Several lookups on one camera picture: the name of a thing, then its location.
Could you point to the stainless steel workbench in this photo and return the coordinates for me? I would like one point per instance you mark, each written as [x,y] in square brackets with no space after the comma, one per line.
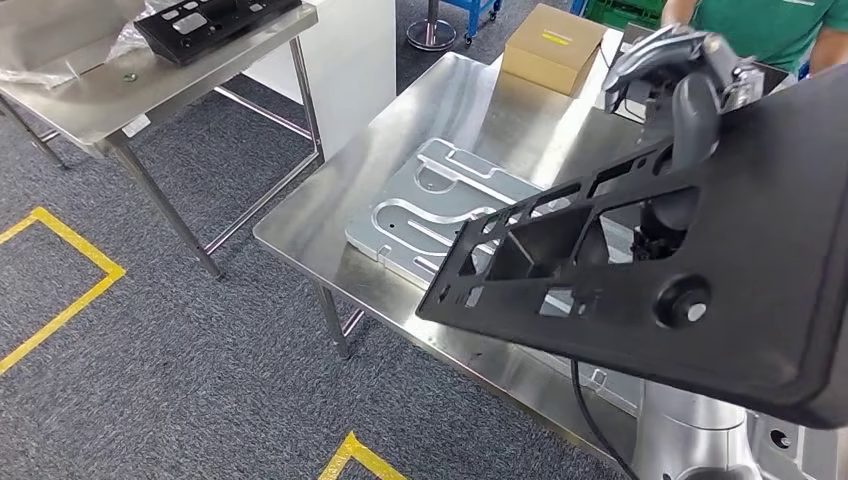
[430,106]

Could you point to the black plastic licence plate frame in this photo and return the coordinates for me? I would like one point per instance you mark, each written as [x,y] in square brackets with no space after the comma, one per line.
[218,33]
[762,265]

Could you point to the brown cardboard box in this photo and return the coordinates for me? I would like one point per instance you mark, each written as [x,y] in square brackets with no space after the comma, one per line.
[550,60]

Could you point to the stainless steel side table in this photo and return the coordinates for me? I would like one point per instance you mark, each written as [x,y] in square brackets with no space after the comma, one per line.
[132,99]

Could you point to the clear plastic wrap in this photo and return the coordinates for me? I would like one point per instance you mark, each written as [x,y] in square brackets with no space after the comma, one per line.
[40,40]

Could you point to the green crate stack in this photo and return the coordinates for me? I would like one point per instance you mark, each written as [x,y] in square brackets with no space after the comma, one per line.
[623,12]

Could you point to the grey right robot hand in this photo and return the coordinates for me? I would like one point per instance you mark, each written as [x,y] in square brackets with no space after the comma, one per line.
[696,119]

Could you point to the chrome post stanchion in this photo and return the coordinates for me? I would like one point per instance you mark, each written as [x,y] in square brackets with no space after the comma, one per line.
[430,33]

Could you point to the small metal washer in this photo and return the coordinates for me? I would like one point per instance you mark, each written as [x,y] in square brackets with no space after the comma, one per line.
[129,77]

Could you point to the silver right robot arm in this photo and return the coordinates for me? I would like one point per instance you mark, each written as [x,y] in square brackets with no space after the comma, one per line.
[689,430]

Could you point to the person's left forearm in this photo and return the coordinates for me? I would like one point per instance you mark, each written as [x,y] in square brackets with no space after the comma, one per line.
[828,50]

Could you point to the person's right forearm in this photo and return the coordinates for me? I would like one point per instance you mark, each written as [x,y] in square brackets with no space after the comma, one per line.
[676,10]

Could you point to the person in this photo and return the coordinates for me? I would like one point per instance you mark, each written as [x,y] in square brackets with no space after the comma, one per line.
[762,26]

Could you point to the blue wheeled cart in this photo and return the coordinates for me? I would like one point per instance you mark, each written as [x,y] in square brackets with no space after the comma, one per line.
[480,13]

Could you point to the aluminium fixture plate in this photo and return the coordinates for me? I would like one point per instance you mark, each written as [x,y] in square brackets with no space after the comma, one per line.
[397,232]

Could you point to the white cabinet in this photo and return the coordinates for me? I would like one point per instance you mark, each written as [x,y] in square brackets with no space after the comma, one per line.
[344,66]

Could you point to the yellow floor tape square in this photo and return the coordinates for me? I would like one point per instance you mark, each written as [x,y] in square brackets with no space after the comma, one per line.
[73,242]
[358,460]

